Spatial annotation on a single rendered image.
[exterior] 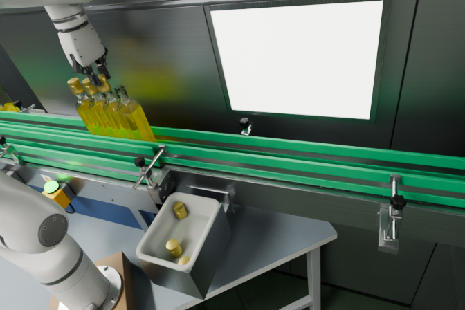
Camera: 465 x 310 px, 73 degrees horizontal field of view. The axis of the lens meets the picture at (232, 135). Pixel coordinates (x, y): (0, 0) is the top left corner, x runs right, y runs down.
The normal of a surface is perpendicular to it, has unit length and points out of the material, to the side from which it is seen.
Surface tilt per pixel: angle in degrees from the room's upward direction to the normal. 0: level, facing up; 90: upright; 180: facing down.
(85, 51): 91
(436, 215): 90
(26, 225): 65
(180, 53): 90
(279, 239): 0
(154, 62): 90
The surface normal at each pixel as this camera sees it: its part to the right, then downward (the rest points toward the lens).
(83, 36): 0.91, 0.12
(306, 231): -0.18, -0.76
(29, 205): 0.73, -0.36
